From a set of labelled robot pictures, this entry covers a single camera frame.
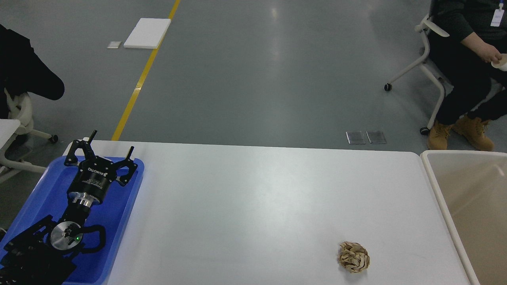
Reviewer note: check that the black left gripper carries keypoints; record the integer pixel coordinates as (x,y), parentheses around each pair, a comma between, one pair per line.
(92,178)

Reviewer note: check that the blue plastic tray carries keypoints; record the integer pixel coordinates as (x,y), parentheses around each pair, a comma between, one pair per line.
(71,221)

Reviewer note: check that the white chair at left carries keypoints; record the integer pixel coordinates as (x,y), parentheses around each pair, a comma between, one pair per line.
(20,107)

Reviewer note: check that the white side table corner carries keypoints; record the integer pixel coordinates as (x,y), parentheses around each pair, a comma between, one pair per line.
(8,128)

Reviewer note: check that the small grey floor plate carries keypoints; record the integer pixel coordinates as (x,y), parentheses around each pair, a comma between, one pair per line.
(114,45)

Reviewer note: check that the black jacket on chair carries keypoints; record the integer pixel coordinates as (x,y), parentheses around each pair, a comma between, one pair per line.
(21,70)

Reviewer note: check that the white foam board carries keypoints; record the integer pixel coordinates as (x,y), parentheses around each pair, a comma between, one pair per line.
(148,33)

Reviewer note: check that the left metal floor plate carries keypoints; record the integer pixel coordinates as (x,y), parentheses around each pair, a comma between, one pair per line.
(355,137)

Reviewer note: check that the metal floor plate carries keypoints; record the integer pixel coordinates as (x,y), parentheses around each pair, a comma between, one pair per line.
(376,137)
(355,137)

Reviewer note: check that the crumpled brown paper ball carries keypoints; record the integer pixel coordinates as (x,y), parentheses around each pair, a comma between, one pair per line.
(353,257)

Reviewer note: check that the right metal floor plate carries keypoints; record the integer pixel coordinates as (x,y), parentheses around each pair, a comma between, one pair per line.
(376,137)

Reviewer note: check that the white office chair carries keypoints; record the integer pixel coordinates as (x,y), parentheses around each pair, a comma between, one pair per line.
(424,28)

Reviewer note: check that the beige plastic bin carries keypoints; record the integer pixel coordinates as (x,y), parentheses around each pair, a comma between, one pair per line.
(471,191)

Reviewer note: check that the person in green sweater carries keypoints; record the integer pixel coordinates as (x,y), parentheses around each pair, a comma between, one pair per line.
(476,41)

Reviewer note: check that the white paper cup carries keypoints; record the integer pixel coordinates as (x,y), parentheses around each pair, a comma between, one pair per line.
(502,64)

